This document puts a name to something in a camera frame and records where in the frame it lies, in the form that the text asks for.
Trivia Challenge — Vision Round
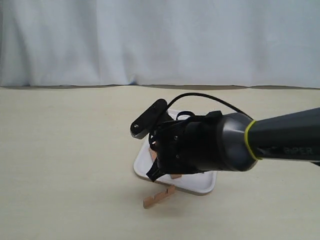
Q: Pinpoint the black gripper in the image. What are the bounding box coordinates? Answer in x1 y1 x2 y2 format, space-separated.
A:
146 111 223 182

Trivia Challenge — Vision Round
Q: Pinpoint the wooden notched piece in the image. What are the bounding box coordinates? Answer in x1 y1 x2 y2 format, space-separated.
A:
148 147 157 163
143 185 176 209
170 174 182 180

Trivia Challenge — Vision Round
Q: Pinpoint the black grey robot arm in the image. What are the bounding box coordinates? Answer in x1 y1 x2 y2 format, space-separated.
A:
147 108 320 181

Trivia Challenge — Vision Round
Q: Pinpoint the white plastic tray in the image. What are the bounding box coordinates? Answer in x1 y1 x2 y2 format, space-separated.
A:
133 138 218 195

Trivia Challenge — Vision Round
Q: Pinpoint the white cloth backdrop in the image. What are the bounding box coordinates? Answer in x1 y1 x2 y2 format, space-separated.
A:
0 0 320 88

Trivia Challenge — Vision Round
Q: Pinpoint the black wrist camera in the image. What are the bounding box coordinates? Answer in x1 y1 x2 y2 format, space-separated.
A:
130 98 168 140

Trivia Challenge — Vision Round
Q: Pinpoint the black camera cable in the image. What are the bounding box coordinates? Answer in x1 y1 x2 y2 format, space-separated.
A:
166 92 253 121

